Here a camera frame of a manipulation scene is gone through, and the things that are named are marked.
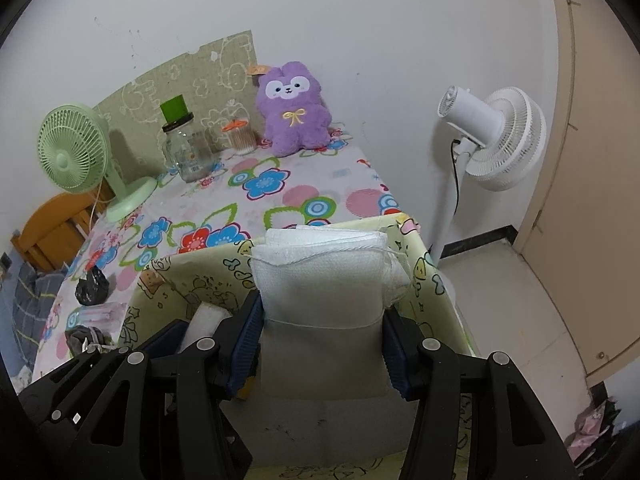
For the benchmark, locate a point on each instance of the green patterned board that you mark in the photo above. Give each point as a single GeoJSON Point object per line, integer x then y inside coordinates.
{"type": "Point", "coordinates": [200, 75]}

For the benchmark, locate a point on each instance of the purple plush toy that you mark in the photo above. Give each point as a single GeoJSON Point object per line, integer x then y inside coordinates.
{"type": "Point", "coordinates": [292, 125]}

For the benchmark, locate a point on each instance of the glass jar mug green lid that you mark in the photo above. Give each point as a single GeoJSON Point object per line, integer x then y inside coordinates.
{"type": "Point", "coordinates": [182, 155]}

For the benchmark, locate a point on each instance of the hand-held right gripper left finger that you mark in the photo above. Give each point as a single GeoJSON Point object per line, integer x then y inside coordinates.
{"type": "Point", "coordinates": [245, 355]}

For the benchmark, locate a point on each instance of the beige door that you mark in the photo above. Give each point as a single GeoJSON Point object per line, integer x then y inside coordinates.
{"type": "Point", "coordinates": [600, 210]}

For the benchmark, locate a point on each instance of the pink packages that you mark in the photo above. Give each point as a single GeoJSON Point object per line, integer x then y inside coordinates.
{"type": "Point", "coordinates": [592, 422]}

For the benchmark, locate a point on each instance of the white foam packet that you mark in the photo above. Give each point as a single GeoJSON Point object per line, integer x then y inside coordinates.
{"type": "Point", "coordinates": [205, 320]}

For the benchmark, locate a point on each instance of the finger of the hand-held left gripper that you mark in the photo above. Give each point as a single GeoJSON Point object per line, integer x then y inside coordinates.
{"type": "Point", "coordinates": [167, 340]}

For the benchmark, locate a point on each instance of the wall socket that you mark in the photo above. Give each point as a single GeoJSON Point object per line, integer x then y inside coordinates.
{"type": "Point", "coordinates": [5, 261]}

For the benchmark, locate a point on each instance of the yellow cartoon print storage box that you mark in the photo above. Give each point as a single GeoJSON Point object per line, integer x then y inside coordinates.
{"type": "Point", "coordinates": [425, 270]}

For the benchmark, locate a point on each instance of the black plastic bag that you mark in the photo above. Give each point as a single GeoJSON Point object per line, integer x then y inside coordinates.
{"type": "Point", "coordinates": [92, 287]}

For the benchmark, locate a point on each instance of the white towel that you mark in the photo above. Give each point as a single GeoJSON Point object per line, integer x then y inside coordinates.
{"type": "Point", "coordinates": [320, 300]}

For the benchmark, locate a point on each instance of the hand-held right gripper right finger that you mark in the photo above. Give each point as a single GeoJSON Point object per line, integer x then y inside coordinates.
{"type": "Point", "coordinates": [397, 360]}

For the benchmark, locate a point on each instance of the white standing fan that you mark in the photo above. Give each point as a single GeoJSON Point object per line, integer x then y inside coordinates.
{"type": "Point", "coordinates": [505, 130]}

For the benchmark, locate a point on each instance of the green desk fan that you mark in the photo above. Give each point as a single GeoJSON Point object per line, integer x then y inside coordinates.
{"type": "Point", "coordinates": [65, 160]}

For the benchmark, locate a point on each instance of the cotton swab jar orange lid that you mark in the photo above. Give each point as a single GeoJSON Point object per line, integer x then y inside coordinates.
{"type": "Point", "coordinates": [240, 140]}

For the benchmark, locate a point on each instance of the blue plaid bedding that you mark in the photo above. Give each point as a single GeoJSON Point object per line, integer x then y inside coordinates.
{"type": "Point", "coordinates": [25, 310]}

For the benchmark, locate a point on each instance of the clear pink plastic packet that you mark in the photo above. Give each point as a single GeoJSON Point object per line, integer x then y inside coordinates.
{"type": "Point", "coordinates": [95, 316]}

